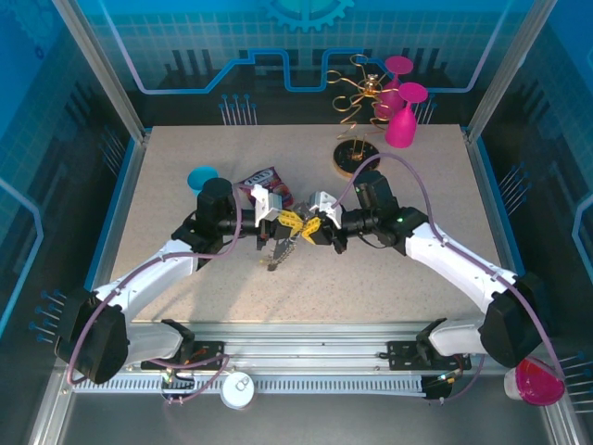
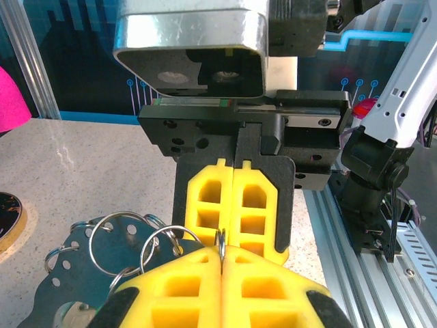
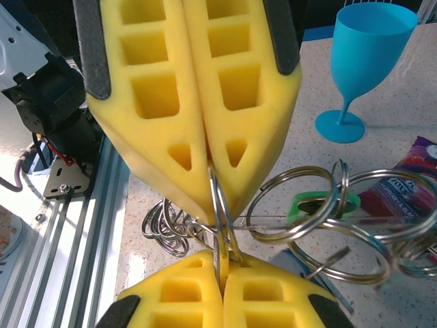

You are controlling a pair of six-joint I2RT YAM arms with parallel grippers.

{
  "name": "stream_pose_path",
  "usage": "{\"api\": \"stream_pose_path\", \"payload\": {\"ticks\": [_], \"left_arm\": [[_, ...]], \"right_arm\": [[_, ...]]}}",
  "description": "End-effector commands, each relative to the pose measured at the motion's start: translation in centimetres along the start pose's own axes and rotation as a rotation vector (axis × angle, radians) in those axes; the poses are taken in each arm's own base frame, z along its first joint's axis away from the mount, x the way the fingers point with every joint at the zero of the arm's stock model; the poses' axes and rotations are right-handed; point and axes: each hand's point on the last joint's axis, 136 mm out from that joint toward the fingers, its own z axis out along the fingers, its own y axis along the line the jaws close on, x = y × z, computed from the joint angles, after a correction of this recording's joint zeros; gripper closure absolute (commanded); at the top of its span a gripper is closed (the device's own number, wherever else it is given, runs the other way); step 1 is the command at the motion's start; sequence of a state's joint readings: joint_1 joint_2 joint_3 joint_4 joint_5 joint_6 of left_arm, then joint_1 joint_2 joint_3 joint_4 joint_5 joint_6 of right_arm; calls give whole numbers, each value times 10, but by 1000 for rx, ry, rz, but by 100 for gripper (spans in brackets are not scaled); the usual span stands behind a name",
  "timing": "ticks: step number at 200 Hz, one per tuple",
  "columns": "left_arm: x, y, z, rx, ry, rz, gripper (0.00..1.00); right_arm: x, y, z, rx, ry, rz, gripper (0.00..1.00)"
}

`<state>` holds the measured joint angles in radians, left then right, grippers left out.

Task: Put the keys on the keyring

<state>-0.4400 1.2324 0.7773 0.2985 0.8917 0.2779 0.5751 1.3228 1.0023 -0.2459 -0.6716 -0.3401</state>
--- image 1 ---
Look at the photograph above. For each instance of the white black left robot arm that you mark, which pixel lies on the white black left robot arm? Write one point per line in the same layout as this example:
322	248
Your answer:
153	273

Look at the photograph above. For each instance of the blue plastic goblet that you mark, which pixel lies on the blue plastic goblet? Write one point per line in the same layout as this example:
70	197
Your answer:
199	176

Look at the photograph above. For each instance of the purple candy bag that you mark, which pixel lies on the purple candy bag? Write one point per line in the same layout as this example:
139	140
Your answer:
252	178

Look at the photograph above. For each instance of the pink plastic wine glass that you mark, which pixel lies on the pink plastic wine glass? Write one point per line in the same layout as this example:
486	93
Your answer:
391	97
400	127

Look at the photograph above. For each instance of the white tin can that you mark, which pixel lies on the white tin can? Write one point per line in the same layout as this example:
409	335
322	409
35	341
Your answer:
237	390

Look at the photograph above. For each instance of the white cup with pink lid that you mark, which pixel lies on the white cup with pink lid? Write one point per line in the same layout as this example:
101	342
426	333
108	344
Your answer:
537	385

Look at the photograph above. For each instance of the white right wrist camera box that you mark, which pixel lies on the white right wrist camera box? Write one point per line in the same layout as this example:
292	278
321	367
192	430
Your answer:
326	206

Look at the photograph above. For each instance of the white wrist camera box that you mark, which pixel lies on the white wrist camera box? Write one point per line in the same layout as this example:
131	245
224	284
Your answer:
268	201
326	206

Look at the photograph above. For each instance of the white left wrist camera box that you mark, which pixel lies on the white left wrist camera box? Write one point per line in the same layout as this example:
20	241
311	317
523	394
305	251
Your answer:
268	201

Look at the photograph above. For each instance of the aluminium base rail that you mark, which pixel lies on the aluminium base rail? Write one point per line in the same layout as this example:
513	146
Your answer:
301	338

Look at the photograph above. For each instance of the aluminium frame post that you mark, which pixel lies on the aluminium frame post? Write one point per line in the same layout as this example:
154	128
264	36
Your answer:
509	69
99	69

